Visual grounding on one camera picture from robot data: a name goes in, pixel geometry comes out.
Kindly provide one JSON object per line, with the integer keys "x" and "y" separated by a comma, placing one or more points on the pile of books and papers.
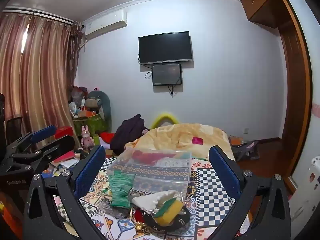
{"x": 66, "y": 161}

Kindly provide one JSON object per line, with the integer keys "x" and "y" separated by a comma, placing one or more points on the white curtain rail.
{"x": 45, "y": 15}

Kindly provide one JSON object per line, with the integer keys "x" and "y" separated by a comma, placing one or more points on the white air conditioner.
{"x": 105, "y": 26}

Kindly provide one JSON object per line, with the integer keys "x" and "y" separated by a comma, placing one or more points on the black beaded bag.
{"x": 183, "y": 220}

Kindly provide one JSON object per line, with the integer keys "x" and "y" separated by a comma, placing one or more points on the white knitted cloth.
{"x": 172, "y": 162}

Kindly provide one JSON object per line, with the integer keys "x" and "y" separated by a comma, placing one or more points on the clear plastic storage box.
{"x": 160, "y": 177}

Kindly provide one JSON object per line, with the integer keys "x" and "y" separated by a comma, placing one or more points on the pink bunny toy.
{"x": 86, "y": 136}

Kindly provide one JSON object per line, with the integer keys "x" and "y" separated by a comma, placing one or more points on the pink square cloth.
{"x": 197, "y": 140}

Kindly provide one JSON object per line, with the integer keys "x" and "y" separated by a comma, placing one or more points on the black mesh chair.
{"x": 14, "y": 128}

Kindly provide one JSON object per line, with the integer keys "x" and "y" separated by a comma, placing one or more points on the red flat box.
{"x": 63, "y": 132}

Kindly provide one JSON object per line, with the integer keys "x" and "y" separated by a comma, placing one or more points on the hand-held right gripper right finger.
{"x": 223, "y": 171}

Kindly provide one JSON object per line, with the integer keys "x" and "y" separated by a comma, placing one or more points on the white wall socket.
{"x": 246, "y": 130}

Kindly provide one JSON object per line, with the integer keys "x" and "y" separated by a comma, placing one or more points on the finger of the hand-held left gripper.
{"x": 58, "y": 146}
{"x": 44, "y": 133}

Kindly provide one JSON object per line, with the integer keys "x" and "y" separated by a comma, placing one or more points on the green knitted cloth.
{"x": 121, "y": 188}

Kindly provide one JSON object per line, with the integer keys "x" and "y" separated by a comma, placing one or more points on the brown wooden wardrobe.
{"x": 295, "y": 85}

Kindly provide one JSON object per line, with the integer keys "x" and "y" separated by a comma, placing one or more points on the patterned bed blanket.
{"x": 212, "y": 195}

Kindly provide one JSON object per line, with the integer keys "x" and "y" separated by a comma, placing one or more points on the dark purple clothing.
{"x": 130, "y": 132}

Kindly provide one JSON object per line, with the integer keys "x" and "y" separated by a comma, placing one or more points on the yellow green sponge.
{"x": 170, "y": 211}

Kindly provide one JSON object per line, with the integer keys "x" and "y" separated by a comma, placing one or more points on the black wall television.
{"x": 165, "y": 47}

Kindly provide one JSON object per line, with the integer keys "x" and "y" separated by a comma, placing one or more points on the red knitted cloth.
{"x": 146, "y": 157}

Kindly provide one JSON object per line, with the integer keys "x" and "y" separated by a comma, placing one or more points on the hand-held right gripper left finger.
{"x": 90, "y": 171}

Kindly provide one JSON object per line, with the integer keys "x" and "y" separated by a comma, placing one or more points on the yellow quilt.
{"x": 172, "y": 137}

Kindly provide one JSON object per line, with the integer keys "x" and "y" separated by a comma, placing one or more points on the pink striped curtain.
{"x": 42, "y": 75}

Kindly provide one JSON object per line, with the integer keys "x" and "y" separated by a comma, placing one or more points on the small black wall monitor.
{"x": 166, "y": 74}

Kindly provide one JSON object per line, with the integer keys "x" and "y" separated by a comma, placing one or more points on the white appliance with stickers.
{"x": 306, "y": 192}

